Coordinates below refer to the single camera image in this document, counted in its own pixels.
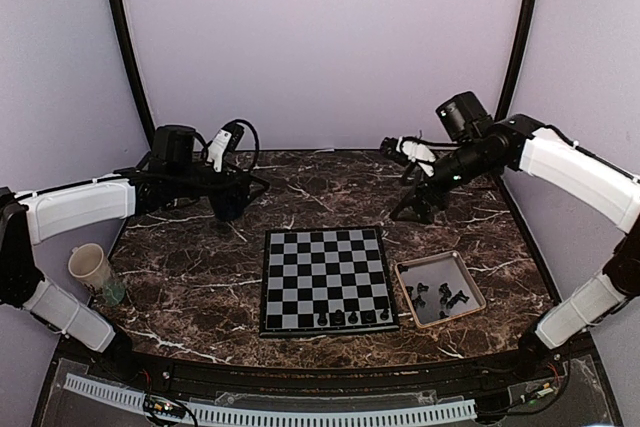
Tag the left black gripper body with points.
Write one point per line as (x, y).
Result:
(184, 179)

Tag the right black frame post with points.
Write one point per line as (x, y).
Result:
(516, 58)

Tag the black frame post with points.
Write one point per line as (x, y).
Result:
(119, 18)
(516, 58)

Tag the black grey chess board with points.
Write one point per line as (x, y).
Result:
(309, 271)

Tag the left black frame post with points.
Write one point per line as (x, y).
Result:
(119, 18)

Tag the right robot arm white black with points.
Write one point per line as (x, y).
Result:
(481, 144)

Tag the wooden tray with dark base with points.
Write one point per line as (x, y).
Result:
(447, 267)

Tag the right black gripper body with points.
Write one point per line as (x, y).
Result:
(469, 164)

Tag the white slotted cable duct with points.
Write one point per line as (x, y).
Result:
(202, 414)

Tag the dark blue cup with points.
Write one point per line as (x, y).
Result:
(228, 206)

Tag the black front rail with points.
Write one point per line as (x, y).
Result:
(464, 375)

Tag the beige paper cup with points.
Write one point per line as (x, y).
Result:
(89, 265)

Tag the small green circuit board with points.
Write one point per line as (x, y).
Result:
(160, 406)

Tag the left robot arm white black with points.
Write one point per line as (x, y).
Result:
(30, 218)

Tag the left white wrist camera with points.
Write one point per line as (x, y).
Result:
(226, 140)

